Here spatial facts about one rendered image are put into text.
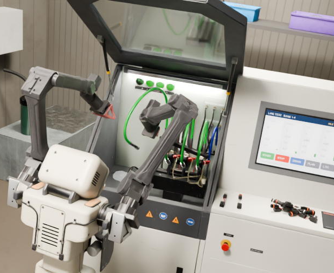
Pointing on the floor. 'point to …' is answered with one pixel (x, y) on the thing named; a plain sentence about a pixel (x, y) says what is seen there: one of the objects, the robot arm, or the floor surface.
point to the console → (275, 185)
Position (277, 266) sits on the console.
